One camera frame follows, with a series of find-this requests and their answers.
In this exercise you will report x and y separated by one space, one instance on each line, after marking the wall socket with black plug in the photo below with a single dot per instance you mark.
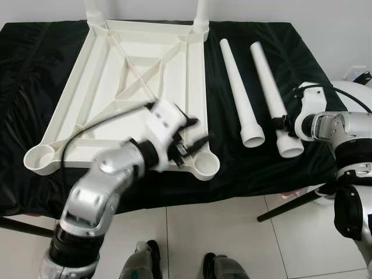
360 77

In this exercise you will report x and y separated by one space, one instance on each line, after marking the grey robot right foot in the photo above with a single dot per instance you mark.
225 267

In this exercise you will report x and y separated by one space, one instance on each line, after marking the grey robot left foot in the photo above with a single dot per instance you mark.
140 261

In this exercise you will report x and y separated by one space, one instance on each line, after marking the white plastic children table top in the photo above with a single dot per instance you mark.
75 116

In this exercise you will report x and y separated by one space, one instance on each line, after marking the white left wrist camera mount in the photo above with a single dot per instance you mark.
165 122

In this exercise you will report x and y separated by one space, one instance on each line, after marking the black cloth table cover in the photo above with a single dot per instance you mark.
290 70

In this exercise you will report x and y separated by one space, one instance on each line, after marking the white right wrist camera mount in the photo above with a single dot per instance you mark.
311 110

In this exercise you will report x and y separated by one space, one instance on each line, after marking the pink plastic item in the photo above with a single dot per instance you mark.
293 193

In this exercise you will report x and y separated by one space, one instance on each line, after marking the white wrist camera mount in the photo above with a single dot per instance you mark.
165 122
311 110

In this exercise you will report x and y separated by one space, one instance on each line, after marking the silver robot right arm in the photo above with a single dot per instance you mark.
343 125

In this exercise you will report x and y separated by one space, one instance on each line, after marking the grey robot foot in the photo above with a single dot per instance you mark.
140 261
225 267

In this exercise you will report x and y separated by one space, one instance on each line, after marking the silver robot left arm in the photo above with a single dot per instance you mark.
93 197

